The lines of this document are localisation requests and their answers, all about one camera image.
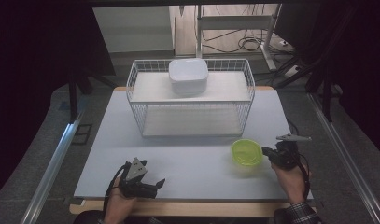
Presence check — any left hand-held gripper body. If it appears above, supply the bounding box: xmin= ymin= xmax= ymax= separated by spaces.
xmin=118 ymin=157 xmax=149 ymax=200

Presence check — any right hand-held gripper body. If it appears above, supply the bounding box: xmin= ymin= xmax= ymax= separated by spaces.
xmin=273 ymin=133 xmax=313 ymax=171

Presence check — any green plastic bowl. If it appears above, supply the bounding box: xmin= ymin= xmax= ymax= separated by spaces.
xmin=230 ymin=138 xmax=264 ymax=167

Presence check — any white wire shelf rack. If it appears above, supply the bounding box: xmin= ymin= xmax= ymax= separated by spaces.
xmin=125 ymin=58 xmax=257 ymax=138

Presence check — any white square bowl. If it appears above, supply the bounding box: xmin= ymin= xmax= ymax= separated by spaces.
xmin=168 ymin=57 xmax=209 ymax=96

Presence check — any person's right hand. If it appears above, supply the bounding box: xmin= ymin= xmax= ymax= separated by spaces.
xmin=270 ymin=162 xmax=310 ymax=205

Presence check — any person's left hand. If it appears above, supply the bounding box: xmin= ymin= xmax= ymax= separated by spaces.
xmin=103 ymin=177 xmax=139 ymax=224

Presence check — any black metal stand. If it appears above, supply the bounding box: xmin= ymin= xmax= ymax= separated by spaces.
xmin=304 ymin=69 xmax=335 ymax=123
xmin=67 ymin=66 xmax=118 ymax=123

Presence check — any white power strip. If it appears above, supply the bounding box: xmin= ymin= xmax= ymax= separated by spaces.
xmin=282 ymin=64 xmax=302 ymax=79

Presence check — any dark curtain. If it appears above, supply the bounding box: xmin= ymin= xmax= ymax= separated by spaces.
xmin=315 ymin=0 xmax=380 ymax=157
xmin=0 ymin=0 xmax=117 ymax=202

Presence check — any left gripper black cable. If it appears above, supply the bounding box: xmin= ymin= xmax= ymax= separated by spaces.
xmin=103 ymin=163 xmax=129 ymax=213

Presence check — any aluminium floor rail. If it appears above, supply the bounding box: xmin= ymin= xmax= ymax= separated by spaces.
xmin=20 ymin=111 xmax=87 ymax=224
xmin=306 ymin=92 xmax=380 ymax=224

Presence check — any bundle of black floor cables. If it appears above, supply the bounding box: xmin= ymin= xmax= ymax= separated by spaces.
xmin=202 ymin=29 xmax=274 ymax=54

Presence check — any white metal desk frame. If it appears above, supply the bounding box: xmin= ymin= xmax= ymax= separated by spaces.
xmin=194 ymin=3 xmax=283 ymax=71

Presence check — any white wall panel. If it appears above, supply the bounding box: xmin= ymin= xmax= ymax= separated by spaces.
xmin=91 ymin=6 xmax=175 ymax=54

